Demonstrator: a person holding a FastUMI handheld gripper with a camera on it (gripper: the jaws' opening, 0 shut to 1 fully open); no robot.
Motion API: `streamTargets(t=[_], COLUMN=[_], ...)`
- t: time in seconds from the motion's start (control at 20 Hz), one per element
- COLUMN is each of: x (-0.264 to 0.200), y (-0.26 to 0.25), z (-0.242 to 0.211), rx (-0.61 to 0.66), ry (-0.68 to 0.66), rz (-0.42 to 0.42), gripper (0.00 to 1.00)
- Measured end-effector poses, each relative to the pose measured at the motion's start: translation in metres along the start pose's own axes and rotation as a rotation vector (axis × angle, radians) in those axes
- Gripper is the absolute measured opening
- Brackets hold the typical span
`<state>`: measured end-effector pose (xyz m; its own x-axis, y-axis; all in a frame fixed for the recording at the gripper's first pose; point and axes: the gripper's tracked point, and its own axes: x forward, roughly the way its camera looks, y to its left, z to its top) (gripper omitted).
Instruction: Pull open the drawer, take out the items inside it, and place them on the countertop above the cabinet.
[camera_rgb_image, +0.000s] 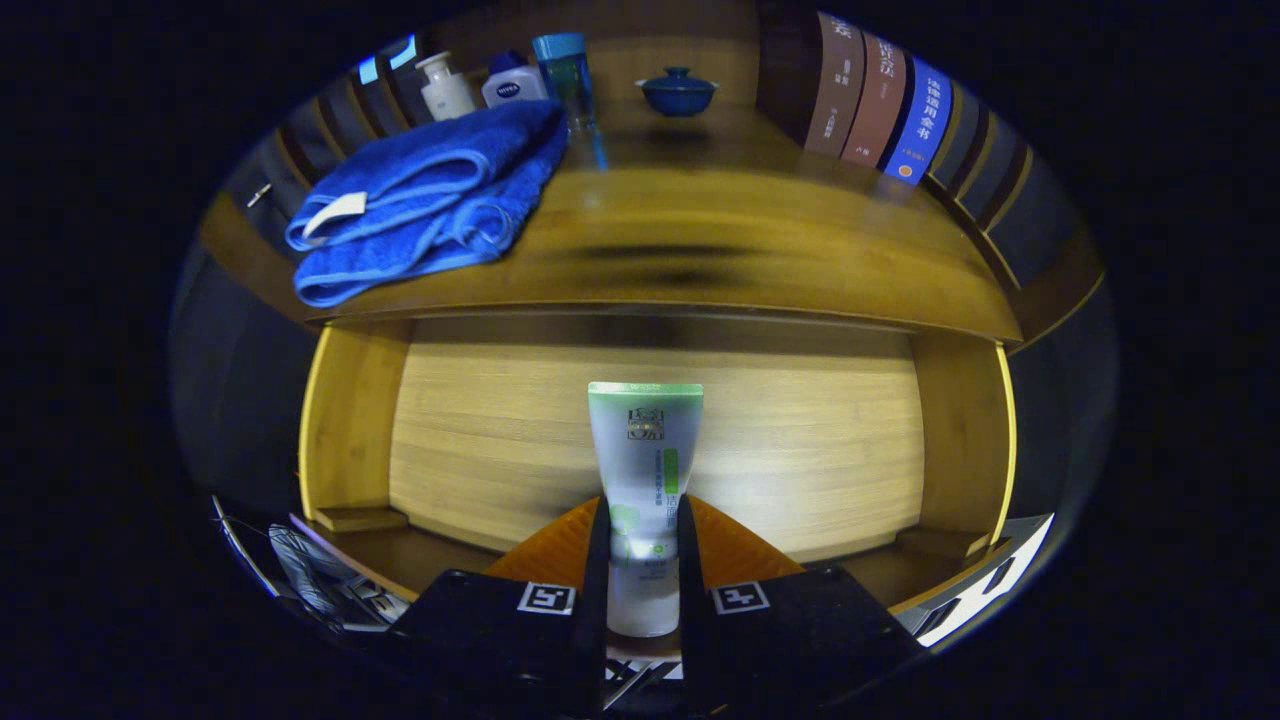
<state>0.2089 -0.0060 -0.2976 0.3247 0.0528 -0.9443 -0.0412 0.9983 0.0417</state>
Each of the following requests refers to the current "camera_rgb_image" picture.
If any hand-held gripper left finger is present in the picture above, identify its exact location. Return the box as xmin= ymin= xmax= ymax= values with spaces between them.
xmin=385 ymin=497 xmax=611 ymax=720

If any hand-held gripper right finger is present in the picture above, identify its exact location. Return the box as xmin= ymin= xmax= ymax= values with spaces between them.
xmin=678 ymin=495 xmax=926 ymax=719

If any white and green tube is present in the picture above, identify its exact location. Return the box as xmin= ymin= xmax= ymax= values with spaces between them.
xmin=587 ymin=381 xmax=704 ymax=639

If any brown wooden drawer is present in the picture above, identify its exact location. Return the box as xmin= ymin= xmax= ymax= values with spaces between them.
xmin=298 ymin=310 xmax=1019 ymax=616

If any wooden countertop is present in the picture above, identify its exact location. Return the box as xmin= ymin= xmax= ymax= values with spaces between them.
xmin=200 ymin=95 xmax=1106 ymax=346

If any brown wooden cabinet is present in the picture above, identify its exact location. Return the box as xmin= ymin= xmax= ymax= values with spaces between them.
xmin=195 ymin=0 xmax=1111 ymax=356

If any folded blue towel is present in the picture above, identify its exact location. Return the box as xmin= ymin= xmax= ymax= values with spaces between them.
xmin=285 ymin=100 xmax=569 ymax=308

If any blue lidded teacup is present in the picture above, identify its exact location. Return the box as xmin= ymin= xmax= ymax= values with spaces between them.
xmin=636 ymin=66 xmax=719 ymax=118

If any white bottle with blue cap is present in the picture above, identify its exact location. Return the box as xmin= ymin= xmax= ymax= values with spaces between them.
xmin=481 ymin=50 xmax=551 ymax=109

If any white pump bottle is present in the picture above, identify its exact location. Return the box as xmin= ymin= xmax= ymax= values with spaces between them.
xmin=415 ymin=51 xmax=478 ymax=122

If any teal slim bottle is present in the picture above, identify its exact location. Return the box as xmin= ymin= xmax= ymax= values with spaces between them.
xmin=531 ymin=32 xmax=598 ymax=136

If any dark brown book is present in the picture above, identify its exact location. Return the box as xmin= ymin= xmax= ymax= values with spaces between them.
xmin=755 ymin=8 xmax=867 ymax=158

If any blue book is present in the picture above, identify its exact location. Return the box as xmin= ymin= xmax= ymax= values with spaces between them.
xmin=882 ymin=55 xmax=954 ymax=187

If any reddish brown book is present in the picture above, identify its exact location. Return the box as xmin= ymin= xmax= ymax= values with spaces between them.
xmin=840 ymin=33 xmax=908 ymax=168

